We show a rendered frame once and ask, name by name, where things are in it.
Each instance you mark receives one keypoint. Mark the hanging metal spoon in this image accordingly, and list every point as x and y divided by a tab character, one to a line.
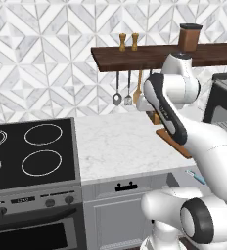
117	97

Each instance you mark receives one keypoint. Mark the hanging metal spatula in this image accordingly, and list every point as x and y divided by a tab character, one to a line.
128	98

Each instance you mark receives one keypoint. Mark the dark wooden wall shelf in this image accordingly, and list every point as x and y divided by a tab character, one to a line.
141	58

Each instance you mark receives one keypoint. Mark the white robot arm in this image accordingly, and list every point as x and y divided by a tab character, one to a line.
213	153

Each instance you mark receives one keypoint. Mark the oven door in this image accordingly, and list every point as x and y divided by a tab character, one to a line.
37	232

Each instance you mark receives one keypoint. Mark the grey drawer front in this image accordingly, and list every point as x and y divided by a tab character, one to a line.
131	187

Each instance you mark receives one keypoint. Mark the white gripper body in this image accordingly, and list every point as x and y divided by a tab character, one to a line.
143	104

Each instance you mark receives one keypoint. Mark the brown wooden block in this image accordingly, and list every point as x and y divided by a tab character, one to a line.
156	118

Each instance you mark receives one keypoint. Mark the grey stove knob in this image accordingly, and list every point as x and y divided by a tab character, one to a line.
69	200
1	211
50	203

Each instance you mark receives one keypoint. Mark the black coffee machine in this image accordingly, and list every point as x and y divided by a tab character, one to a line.
223	101

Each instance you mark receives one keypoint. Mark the wooden cutting board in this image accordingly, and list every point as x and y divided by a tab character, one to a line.
174	142

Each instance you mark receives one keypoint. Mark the wooden pepper mill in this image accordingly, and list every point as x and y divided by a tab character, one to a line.
122	42
135	42

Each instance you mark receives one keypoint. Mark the brown canister with black lid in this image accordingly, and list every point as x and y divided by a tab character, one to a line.
189	38

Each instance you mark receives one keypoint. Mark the black hob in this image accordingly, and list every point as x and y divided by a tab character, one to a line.
30	153

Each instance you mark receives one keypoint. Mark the hanging wooden spatula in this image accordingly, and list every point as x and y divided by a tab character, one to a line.
138	93

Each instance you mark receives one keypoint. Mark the grey cupboard door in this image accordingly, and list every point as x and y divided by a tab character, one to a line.
118	221

